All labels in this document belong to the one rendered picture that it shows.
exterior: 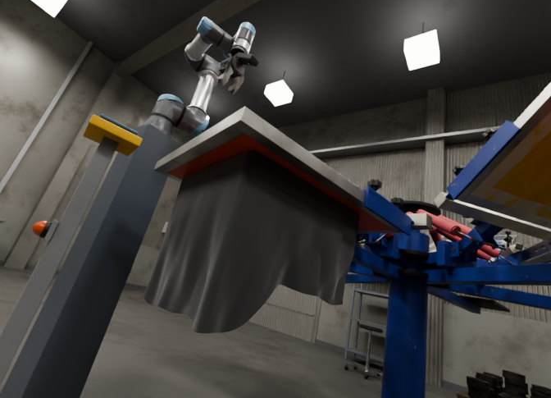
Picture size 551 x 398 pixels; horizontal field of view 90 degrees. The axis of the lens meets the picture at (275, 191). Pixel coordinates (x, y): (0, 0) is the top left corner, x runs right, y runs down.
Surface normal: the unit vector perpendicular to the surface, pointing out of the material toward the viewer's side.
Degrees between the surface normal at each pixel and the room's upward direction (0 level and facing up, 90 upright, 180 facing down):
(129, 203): 90
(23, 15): 90
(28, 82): 90
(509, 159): 148
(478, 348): 90
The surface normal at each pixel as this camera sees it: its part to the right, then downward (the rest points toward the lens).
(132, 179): 0.80, -0.03
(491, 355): -0.55, -0.41
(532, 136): -0.08, 0.61
